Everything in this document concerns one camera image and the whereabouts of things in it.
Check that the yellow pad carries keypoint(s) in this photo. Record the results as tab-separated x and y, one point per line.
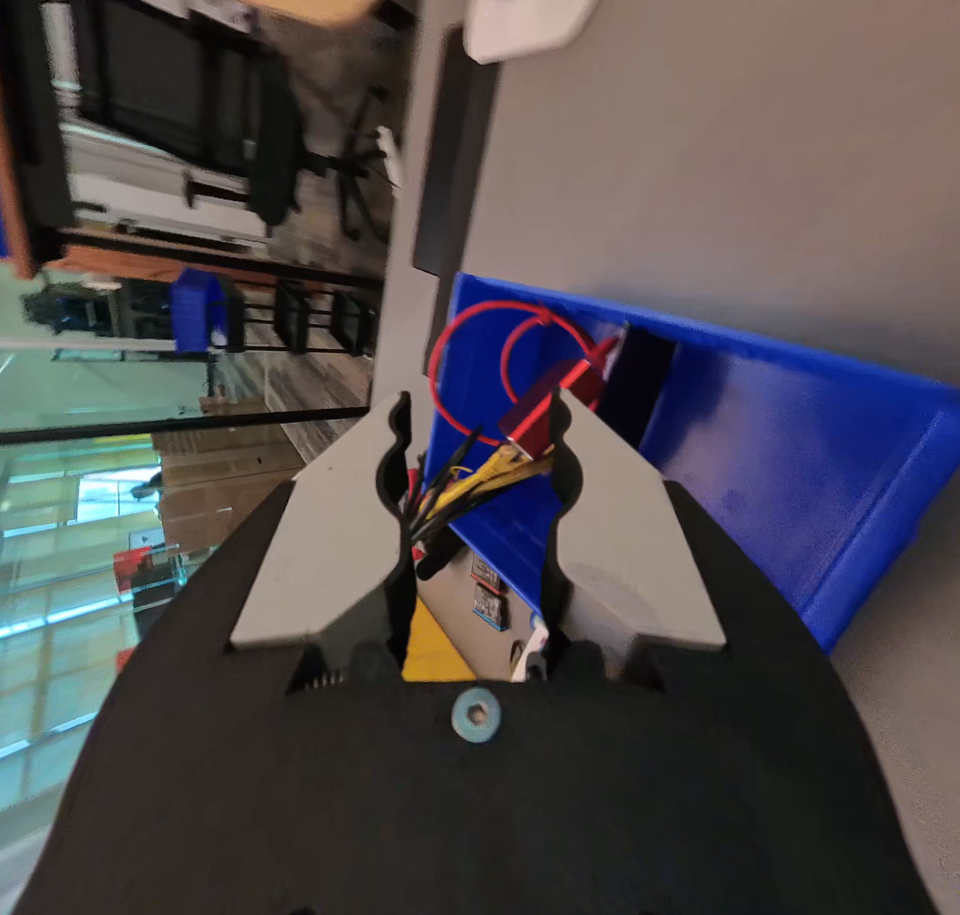
435	649

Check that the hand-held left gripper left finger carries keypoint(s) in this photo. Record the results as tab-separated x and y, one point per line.
322	547

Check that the black metal rack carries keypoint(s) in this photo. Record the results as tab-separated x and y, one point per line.
300	315

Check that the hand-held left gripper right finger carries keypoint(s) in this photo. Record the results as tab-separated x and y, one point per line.
637	547

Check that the small blue bin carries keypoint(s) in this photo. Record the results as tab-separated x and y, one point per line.
196	309

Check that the white plastic device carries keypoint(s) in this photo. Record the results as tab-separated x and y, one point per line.
525	0

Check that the small printed card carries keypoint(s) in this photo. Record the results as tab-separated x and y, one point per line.
487	600

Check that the black office chair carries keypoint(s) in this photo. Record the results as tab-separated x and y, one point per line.
262	142

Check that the blue plastic bin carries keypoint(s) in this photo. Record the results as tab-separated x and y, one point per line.
787	442

